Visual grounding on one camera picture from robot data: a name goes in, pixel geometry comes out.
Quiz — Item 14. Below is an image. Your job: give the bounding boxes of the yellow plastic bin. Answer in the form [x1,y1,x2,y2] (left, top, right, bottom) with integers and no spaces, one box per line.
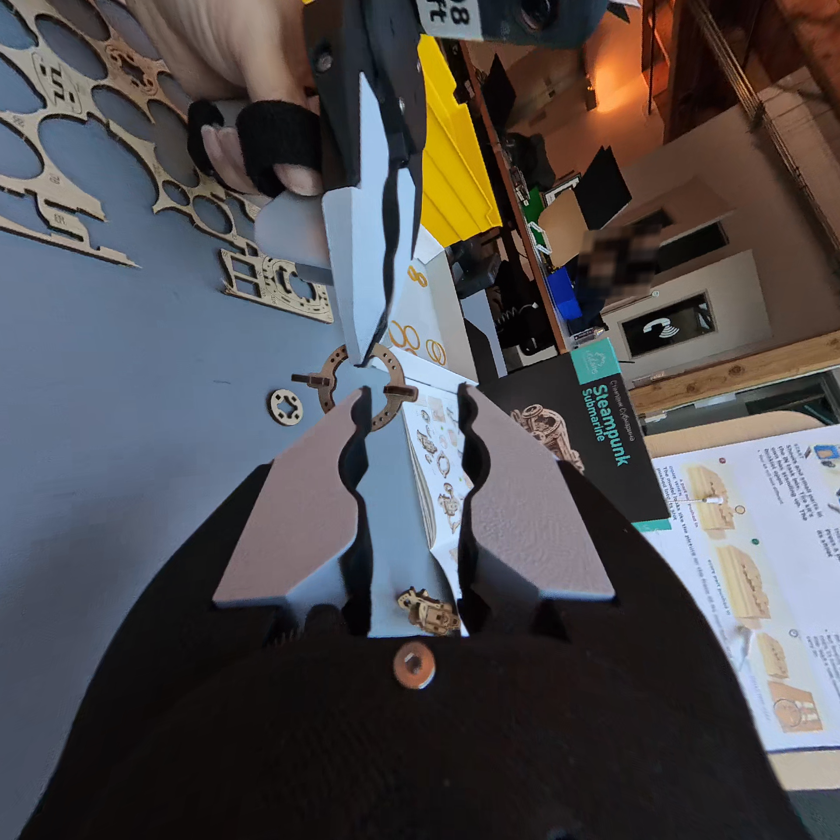
[419,34,505,249]

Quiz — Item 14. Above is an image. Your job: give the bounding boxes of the printed instruction sheet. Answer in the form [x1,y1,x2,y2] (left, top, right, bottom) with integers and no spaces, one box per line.
[640,430,840,754]

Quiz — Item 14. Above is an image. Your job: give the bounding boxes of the black product box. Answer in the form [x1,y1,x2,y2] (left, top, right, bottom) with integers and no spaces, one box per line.
[478,338,673,534]

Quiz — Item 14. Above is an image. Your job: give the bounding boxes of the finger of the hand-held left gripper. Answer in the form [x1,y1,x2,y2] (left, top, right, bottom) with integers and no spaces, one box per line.
[322,71,409,368]
[392,156,426,260]

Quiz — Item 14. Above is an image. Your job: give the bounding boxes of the wooden ring part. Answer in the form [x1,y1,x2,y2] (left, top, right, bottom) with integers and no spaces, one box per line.
[292,344,419,434]

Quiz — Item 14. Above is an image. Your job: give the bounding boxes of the white cardboard box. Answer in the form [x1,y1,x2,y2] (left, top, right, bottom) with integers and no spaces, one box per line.
[371,226,506,388]

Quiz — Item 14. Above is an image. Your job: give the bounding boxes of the person's left hand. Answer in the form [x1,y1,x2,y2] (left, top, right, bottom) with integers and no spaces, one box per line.
[128,0,326,198]

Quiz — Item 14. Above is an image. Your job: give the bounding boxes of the laser-cut wooden sheet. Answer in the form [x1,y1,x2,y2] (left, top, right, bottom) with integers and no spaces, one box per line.
[0,0,337,324]

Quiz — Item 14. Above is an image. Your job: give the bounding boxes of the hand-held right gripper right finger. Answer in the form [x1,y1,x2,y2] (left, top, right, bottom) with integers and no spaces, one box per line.
[456,384,618,637]

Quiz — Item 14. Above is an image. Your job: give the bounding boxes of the instruction booklet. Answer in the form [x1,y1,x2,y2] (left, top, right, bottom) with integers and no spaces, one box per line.
[402,386,480,565]

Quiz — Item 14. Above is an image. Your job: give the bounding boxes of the blue plastic bin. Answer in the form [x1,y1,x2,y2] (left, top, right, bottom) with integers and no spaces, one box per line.
[546,268,586,322]

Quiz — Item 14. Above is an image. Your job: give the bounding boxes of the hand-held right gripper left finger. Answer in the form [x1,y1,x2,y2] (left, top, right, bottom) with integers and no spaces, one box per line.
[212,386,376,639]

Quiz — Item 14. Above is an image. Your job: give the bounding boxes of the black telephone sign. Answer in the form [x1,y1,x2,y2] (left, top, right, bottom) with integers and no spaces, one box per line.
[620,290,718,361]

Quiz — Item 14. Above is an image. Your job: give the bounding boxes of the assembled wooden model piece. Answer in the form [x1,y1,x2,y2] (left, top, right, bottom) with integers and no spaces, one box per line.
[396,586,462,636]

